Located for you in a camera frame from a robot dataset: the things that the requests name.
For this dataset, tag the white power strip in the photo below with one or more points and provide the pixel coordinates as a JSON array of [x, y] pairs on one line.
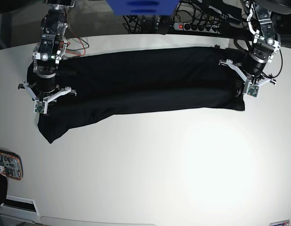
[[195, 27]]

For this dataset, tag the black round object at left edge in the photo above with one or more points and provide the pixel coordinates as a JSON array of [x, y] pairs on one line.
[[3, 188]]

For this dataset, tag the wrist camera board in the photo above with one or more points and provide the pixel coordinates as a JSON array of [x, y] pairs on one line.
[[252, 90], [40, 107]]

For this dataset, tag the black T-shirt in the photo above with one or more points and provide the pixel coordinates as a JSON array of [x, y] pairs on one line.
[[143, 81]]

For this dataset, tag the white tray with black slot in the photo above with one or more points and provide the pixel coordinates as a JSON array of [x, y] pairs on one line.
[[19, 208]]

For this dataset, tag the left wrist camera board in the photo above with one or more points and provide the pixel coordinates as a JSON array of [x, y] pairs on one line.
[[252, 90]]

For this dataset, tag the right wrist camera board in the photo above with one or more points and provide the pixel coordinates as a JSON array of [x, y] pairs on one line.
[[40, 107]]

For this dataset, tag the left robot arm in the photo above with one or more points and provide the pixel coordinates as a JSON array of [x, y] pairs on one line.
[[265, 44]]

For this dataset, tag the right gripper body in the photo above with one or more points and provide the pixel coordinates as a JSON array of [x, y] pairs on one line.
[[47, 89]]

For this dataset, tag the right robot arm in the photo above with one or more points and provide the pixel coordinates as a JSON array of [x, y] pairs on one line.
[[48, 54]]

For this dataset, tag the small printed package corner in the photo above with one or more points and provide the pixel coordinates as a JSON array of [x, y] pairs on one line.
[[280, 223]]

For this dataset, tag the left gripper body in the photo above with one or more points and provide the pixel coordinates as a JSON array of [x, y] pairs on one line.
[[250, 70]]

